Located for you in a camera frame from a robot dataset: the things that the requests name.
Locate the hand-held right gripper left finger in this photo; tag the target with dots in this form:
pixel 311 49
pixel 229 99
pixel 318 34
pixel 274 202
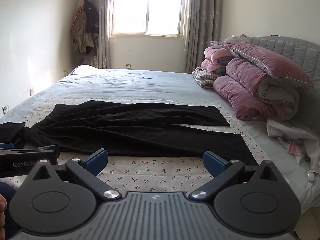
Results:
pixel 96 161

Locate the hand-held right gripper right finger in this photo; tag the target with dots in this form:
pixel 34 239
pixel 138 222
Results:
pixel 212 163

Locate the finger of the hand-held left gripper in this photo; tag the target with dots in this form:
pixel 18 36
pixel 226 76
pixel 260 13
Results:
pixel 6 145

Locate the black pants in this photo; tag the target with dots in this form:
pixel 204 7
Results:
pixel 125 130

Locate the person's left hand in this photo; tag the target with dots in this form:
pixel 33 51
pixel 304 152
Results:
pixel 2 205

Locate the dark cloth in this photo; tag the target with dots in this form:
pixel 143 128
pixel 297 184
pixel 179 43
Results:
pixel 10 132

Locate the person's dark blue clothing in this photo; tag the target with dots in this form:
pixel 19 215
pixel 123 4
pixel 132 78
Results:
pixel 10 205

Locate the cherry print cloth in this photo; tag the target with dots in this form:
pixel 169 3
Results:
pixel 155 170

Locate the purple grey rolled quilt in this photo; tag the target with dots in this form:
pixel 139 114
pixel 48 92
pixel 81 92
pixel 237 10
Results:
pixel 240 97

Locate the white red striped cloth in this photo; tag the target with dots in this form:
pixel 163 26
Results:
pixel 292 147

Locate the bed with grey sheet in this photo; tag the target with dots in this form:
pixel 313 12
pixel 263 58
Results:
pixel 137 85

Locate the grey white striped cloth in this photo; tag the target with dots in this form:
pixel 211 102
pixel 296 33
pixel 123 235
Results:
pixel 202 77

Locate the white cloth pile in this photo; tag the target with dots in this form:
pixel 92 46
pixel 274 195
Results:
pixel 295 132

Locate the pink folded quilt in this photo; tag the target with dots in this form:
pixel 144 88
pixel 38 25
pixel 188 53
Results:
pixel 212 53

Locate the purple quilt with white piping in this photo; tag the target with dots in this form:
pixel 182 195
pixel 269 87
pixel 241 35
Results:
pixel 270 60

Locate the grey patterned curtain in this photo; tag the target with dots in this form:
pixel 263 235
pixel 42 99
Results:
pixel 200 17
pixel 102 42

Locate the small white crumpled cloth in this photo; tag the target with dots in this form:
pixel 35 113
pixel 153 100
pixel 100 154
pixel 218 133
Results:
pixel 236 39

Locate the khaki hanging jacket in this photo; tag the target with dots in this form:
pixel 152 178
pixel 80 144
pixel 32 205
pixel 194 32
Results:
pixel 81 35

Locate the dark hanging jacket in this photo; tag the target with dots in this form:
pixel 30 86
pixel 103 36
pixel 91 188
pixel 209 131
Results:
pixel 91 15

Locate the red floral hanging garment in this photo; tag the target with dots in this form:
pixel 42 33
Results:
pixel 79 9

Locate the window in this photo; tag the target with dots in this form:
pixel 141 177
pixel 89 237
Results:
pixel 147 5

